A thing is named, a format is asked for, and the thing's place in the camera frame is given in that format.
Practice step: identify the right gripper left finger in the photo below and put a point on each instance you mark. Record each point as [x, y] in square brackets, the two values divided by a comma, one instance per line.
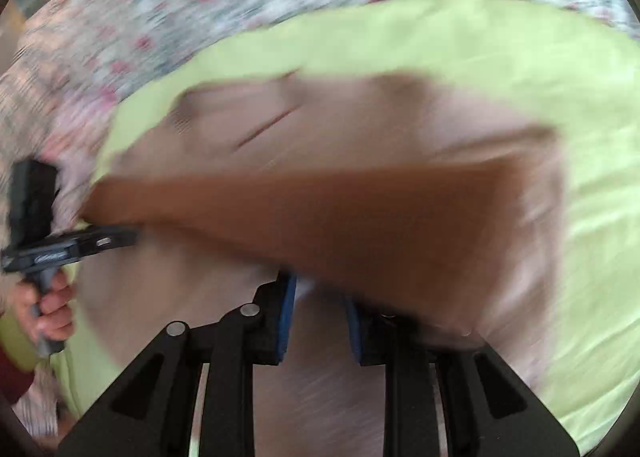
[149, 409]

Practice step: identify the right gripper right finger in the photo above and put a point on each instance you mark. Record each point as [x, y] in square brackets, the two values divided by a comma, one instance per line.
[450, 402]

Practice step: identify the beige knit sweater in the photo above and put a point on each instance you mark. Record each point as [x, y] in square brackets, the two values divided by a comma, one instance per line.
[395, 188]

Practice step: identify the left hand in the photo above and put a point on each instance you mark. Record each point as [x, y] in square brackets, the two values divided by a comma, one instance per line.
[48, 315]

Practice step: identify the green bed sheet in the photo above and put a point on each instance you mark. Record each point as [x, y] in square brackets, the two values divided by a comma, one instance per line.
[556, 66]

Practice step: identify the black camera box left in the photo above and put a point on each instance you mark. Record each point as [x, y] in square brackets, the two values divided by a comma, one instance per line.
[33, 189]

